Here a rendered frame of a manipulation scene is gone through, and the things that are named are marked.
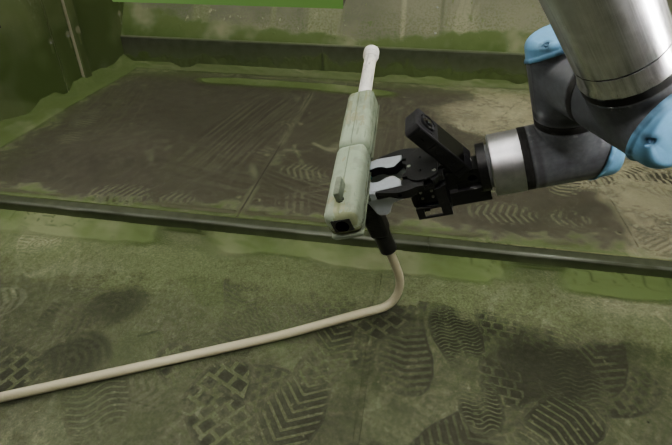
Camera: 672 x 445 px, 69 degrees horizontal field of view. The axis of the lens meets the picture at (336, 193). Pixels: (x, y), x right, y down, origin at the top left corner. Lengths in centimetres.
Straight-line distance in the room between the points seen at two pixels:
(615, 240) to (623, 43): 81
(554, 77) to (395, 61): 148
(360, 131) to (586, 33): 39
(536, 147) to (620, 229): 62
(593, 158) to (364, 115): 34
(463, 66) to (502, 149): 139
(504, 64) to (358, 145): 141
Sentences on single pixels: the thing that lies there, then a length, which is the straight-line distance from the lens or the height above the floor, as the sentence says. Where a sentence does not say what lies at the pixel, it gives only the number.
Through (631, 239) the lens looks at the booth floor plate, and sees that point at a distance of 127.
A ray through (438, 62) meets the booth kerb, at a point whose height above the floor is 12.
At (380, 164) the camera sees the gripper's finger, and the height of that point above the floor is 34.
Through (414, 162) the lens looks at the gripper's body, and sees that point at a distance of 73.
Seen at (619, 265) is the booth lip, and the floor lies 3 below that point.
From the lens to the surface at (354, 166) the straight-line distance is 70.
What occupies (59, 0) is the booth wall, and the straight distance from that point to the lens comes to 213.
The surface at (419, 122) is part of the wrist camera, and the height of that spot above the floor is 44.
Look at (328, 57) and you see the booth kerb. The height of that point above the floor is 12.
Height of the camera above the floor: 70
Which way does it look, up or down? 32 degrees down
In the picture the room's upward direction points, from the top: straight up
